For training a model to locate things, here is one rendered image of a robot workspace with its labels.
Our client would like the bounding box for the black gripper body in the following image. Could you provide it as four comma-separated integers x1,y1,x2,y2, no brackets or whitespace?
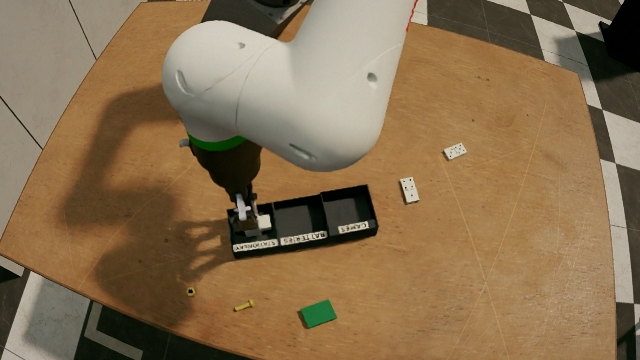
208,155,261,202

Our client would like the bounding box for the black rack of three bins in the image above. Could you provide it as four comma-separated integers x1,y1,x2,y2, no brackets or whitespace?
227,184,379,259

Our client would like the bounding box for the yellow bolt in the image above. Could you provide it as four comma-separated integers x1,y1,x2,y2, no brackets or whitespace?
235,299,255,311

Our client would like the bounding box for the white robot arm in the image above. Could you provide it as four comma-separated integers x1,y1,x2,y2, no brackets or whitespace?
162,0,418,175

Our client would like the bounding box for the white domino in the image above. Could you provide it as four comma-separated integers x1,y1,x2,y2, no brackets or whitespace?
443,143,467,161
400,177,419,204

